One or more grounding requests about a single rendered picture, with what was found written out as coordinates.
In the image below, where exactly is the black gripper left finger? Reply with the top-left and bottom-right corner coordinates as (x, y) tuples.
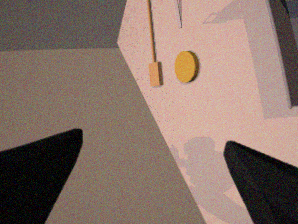
(0, 129), (83, 224)

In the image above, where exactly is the grey roasting tin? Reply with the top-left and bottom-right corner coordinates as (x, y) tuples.
(265, 0), (298, 109)

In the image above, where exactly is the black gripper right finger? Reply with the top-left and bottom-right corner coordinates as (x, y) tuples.
(223, 140), (298, 224)

